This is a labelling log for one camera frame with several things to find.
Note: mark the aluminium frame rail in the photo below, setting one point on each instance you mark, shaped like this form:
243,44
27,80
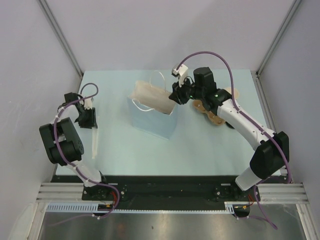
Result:
52,20

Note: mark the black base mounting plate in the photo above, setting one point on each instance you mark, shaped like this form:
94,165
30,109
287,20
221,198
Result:
170,193

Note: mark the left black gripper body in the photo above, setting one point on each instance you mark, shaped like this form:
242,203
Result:
87,119

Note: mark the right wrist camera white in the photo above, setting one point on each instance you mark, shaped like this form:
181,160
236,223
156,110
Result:
180,73

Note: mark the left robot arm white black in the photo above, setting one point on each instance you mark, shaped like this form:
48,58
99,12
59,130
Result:
62,142

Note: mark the white straw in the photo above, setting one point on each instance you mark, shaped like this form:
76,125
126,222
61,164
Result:
95,138

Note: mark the light blue table mat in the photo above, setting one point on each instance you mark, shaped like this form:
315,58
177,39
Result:
196,147

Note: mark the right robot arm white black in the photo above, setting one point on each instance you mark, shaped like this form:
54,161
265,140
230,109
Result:
271,149

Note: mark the light blue paper bag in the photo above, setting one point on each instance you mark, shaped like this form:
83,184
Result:
151,110

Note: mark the white slotted cable duct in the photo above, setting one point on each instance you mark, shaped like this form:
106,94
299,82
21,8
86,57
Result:
72,207

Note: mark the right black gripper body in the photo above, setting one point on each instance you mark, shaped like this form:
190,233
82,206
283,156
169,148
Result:
184,93

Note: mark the brown paper cup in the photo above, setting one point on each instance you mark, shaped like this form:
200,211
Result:
233,91

